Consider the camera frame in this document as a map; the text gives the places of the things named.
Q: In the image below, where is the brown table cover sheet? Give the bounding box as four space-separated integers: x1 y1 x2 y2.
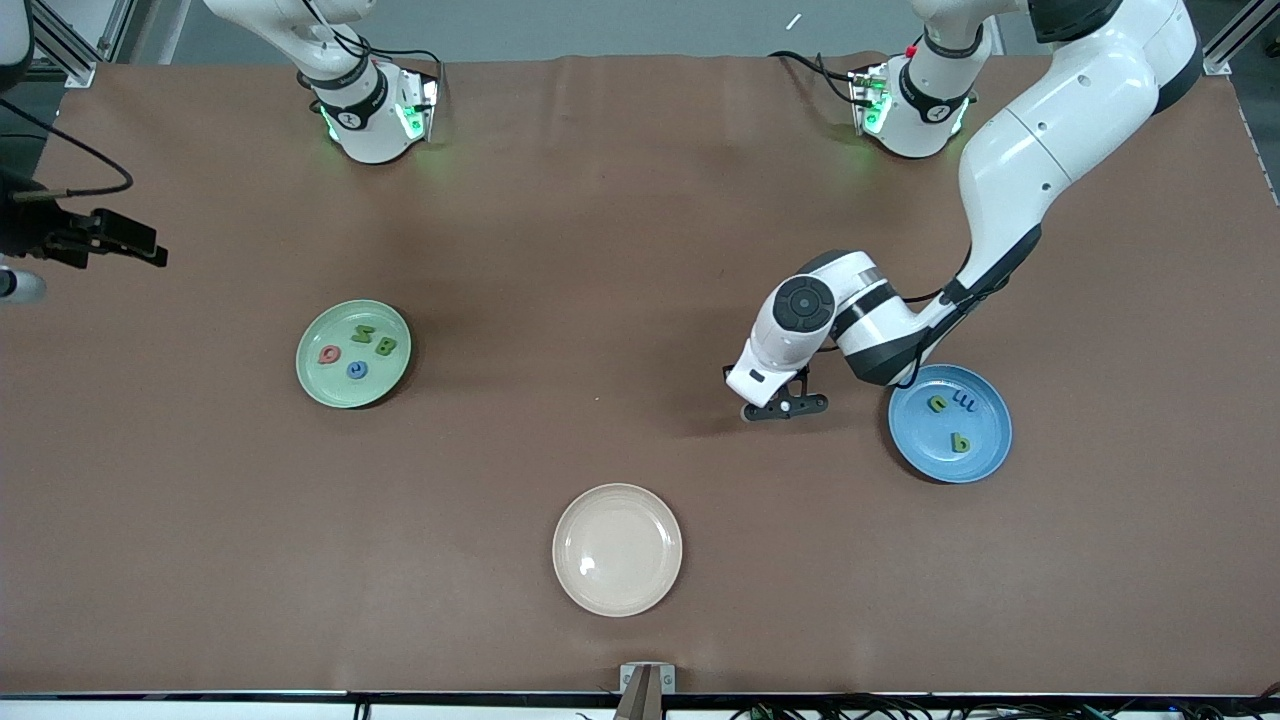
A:
0 52 1280 696

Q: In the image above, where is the blue plate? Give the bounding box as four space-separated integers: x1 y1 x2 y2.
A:
888 363 1014 485

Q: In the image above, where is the beige plate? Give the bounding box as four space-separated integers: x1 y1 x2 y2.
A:
552 483 684 618

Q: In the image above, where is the light green plate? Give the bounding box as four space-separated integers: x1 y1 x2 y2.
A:
295 299 412 410

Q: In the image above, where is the aluminium frame profile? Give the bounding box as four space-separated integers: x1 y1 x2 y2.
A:
30 0 136 89
1200 0 1280 76

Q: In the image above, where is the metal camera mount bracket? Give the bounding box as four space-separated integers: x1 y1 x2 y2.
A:
615 663 677 720

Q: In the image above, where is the black arm base cable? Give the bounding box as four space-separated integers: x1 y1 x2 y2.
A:
768 50 871 106
300 0 446 111

